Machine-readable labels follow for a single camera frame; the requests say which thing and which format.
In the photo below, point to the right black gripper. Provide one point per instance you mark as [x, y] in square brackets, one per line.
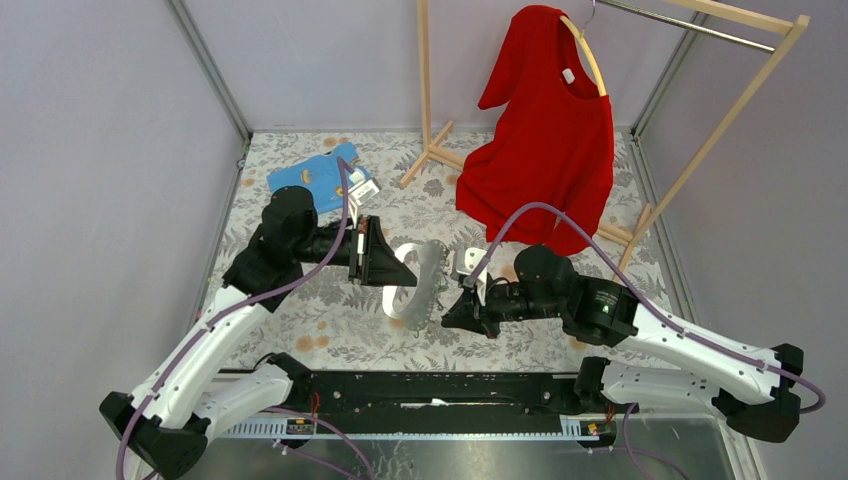
[468, 312]

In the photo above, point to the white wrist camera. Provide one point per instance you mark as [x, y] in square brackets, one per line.
[469, 267]
[364, 188]

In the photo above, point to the wooden clothes rack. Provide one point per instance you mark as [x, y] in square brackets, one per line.
[789, 31]

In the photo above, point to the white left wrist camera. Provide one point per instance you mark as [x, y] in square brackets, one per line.
[364, 188]

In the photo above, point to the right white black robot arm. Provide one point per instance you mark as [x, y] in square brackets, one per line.
[747, 387]

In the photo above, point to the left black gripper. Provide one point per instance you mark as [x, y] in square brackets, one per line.
[373, 259]

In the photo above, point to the wooden clothes hanger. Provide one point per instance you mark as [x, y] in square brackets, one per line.
[579, 35]

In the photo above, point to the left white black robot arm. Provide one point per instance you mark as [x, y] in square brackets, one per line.
[167, 421]

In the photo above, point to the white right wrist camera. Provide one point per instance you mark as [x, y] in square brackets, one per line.
[469, 267]

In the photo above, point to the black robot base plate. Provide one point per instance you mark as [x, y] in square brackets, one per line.
[442, 403]

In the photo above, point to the blue child t-shirt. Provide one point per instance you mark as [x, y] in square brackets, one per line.
[319, 175]

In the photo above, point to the floral patterned table mat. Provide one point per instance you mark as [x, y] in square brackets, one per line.
[330, 323]

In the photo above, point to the red long sleeve shirt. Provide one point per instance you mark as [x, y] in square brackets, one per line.
[554, 142]

